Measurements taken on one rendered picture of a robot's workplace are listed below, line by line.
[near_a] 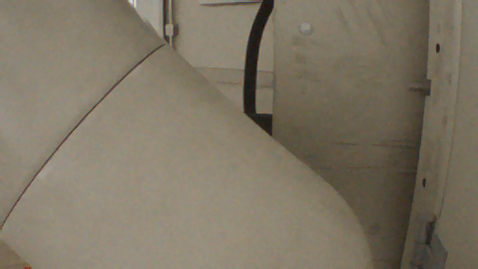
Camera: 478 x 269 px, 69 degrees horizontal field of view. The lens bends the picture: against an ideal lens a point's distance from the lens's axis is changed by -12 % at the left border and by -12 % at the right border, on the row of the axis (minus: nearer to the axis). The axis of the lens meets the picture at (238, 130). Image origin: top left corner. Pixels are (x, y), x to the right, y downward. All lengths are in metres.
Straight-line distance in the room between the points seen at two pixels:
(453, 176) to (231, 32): 0.97
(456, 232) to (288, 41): 0.23
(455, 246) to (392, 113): 0.19
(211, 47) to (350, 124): 0.85
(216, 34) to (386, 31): 0.84
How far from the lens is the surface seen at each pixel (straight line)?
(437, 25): 0.32
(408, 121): 0.39
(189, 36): 1.24
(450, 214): 0.23
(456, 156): 0.23
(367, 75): 0.38
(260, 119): 0.48
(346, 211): 0.17
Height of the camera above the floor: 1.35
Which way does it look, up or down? 14 degrees down
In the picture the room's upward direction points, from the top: straight up
